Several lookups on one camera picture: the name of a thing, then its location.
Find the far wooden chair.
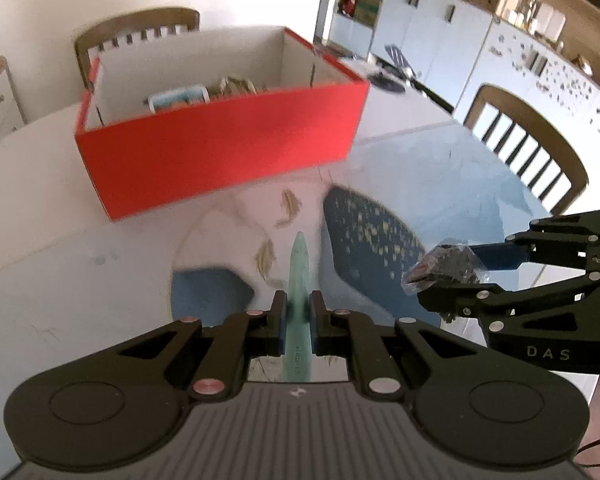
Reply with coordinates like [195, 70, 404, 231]
[73, 6, 200, 90]

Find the silver foil snack bag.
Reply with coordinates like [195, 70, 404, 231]
[208, 76, 258, 100]

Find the dark clear candy packet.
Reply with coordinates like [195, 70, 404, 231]
[401, 244, 486, 295]

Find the right wooden chair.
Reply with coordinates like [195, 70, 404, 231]
[464, 84, 588, 216]

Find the white wall cabinet unit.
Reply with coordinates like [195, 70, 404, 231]
[325, 0, 600, 154]

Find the wooden chair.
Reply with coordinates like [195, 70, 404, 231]
[464, 84, 588, 216]
[73, 6, 200, 90]

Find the red cardboard shoe box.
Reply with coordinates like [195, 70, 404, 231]
[74, 27, 370, 220]

